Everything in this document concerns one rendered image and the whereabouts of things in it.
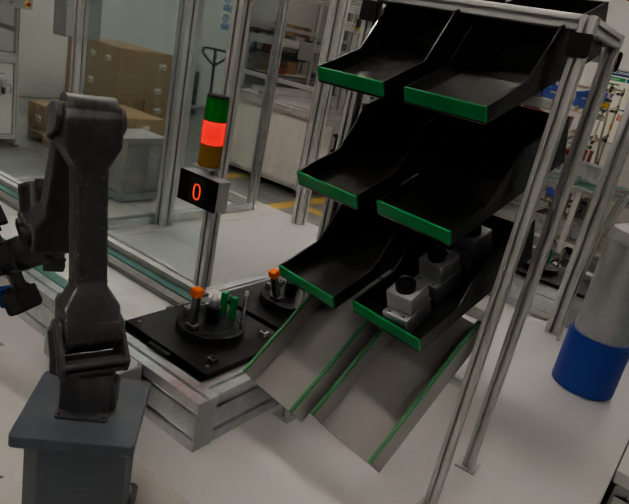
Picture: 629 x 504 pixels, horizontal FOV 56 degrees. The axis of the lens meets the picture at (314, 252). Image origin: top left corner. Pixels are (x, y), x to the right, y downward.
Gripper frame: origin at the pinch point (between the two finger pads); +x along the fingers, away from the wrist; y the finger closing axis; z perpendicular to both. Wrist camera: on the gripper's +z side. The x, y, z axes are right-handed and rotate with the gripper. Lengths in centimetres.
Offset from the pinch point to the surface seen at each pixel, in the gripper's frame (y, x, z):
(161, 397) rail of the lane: -32.2, -17.9, 7.9
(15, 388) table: -23.0, 7.9, 0.5
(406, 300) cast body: -24, -67, 10
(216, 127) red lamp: 11, -25, 44
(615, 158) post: -31, -97, 124
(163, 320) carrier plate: -22.6, -9.6, 24.2
